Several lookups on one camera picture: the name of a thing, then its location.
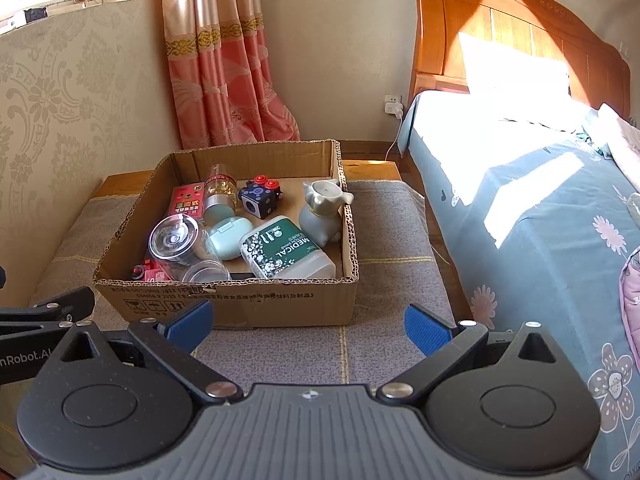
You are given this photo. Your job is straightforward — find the white charger cable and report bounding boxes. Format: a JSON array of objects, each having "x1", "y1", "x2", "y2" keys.
[{"x1": 385, "y1": 115, "x2": 407, "y2": 161}]

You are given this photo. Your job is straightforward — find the red printed packet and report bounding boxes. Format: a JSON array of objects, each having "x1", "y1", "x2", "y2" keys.
[{"x1": 169, "y1": 184, "x2": 207, "y2": 220}]

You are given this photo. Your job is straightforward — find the clear plastic jar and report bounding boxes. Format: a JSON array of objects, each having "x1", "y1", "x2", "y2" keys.
[{"x1": 148, "y1": 213, "x2": 231, "y2": 283}]

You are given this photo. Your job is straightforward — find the wooden headboard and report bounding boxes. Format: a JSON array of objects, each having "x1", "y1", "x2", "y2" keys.
[{"x1": 406, "y1": 0, "x2": 632, "y2": 311}]

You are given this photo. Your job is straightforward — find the pink quilt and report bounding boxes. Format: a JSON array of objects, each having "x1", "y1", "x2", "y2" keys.
[{"x1": 619, "y1": 247, "x2": 640, "y2": 356}]

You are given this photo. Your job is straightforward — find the red toy car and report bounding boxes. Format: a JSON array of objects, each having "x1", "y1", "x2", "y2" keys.
[{"x1": 131, "y1": 256, "x2": 168, "y2": 282}]

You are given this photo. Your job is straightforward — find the cardboard box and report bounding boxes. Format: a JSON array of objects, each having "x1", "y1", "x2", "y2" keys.
[{"x1": 91, "y1": 139, "x2": 361, "y2": 330}]

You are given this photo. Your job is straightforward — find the clear bottle of gold capsules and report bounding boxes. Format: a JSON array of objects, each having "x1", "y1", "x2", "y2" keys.
[{"x1": 202, "y1": 164, "x2": 238, "y2": 222}]

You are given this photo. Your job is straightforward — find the grey elephant figurine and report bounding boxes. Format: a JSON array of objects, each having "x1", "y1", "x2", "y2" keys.
[{"x1": 299, "y1": 180, "x2": 353, "y2": 247}]

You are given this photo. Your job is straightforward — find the mint green case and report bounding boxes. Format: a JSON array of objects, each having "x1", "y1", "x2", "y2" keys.
[{"x1": 205, "y1": 215, "x2": 255, "y2": 261}]

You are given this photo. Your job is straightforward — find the dark cube toy red buttons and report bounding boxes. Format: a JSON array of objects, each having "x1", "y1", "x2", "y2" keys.
[{"x1": 238, "y1": 175, "x2": 283, "y2": 219}]

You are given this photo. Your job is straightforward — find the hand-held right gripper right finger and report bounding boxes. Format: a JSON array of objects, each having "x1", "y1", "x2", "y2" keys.
[{"x1": 376, "y1": 302, "x2": 558, "y2": 406}]

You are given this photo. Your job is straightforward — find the pink patterned curtain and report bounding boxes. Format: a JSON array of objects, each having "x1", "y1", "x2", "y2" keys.
[{"x1": 160, "y1": 0, "x2": 301, "y2": 150}]

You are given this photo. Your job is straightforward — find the white pink pillow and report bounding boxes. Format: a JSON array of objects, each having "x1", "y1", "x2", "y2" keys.
[{"x1": 597, "y1": 102, "x2": 640, "y2": 171}]

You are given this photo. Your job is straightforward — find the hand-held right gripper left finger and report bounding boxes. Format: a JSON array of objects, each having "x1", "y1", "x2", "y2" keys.
[{"x1": 47, "y1": 301, "x2": 246, "y2": 408}]

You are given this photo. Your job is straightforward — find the white wipes canister green label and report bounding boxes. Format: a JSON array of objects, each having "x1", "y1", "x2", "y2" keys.
[{"x1": 239, "y1": 215, "x2": 337, "y2": 281}]

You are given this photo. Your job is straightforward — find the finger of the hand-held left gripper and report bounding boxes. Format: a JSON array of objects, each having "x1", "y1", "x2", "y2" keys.
[{"x1": 0, "y1": 287, "x2": 96, "y2": 333}]

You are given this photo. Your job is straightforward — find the wooden bed with blue sheet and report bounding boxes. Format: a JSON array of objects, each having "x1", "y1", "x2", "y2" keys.
[{"x1": 400, "y1": 91, "x2": 640, "y2": 480}]

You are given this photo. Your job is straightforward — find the white wall socket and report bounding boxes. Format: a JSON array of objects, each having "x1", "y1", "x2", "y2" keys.
[{"x1": 382, "y1": 92, "x2": 405, "y2": 121}]

